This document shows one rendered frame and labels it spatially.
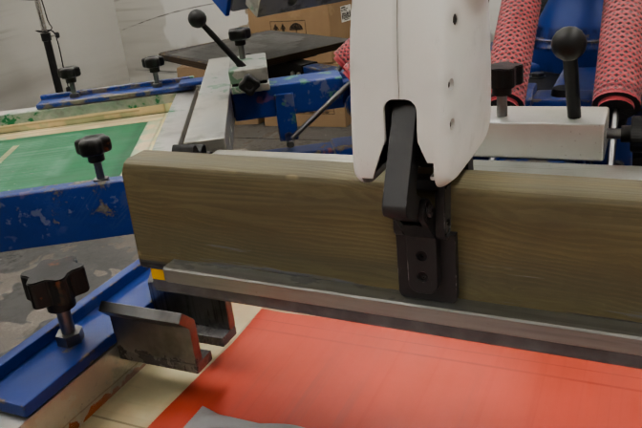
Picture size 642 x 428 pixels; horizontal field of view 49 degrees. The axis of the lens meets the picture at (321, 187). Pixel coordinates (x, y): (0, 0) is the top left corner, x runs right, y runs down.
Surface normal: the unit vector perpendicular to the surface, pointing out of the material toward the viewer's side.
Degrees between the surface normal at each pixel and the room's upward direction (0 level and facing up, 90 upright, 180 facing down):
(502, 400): 0
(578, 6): 62
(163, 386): 0
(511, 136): 90
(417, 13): 81
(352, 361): 0
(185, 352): 90
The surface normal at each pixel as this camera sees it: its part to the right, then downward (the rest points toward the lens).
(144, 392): -0.11, -0.93
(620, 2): -0.47, -0.52
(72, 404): 0.91, 0.06
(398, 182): -0.40, -0.14
